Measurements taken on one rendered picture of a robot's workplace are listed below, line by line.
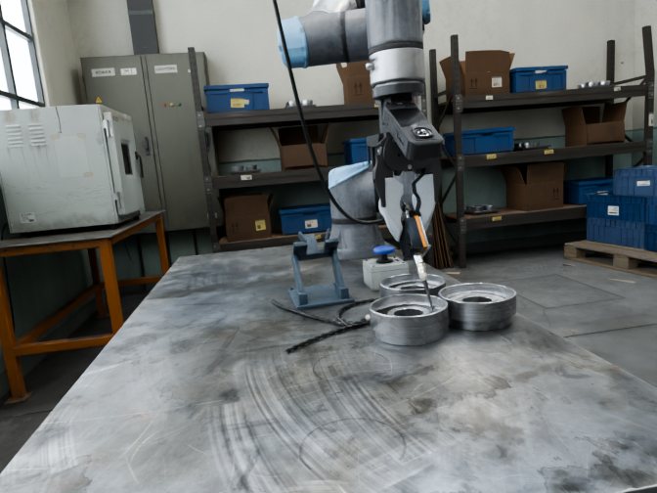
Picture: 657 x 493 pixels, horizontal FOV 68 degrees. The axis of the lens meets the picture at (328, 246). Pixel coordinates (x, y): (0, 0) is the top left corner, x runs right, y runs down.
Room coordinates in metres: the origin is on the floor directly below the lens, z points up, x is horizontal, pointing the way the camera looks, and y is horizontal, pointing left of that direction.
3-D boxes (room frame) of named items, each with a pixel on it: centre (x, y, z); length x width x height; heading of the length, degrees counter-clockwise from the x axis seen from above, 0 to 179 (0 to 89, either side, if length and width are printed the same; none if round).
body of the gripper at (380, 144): (0.71, -0.11, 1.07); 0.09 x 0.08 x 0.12; 11
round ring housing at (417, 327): (0.63, -0.10, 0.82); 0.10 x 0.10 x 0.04
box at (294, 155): (4.34, 0.17, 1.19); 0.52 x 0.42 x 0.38; 98
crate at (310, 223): (4.36, 0.15, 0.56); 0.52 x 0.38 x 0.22; 95
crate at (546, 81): (4.66, -1.98, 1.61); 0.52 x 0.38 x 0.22; 101
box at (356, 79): (4.42, -0.48, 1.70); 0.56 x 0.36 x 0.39; 93
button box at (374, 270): (0.91, -0.10, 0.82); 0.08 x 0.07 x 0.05; 8
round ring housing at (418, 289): (0.76, -0.13, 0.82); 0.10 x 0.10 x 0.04
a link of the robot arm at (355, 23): (0.80, -0.11, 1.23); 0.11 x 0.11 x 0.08; 80
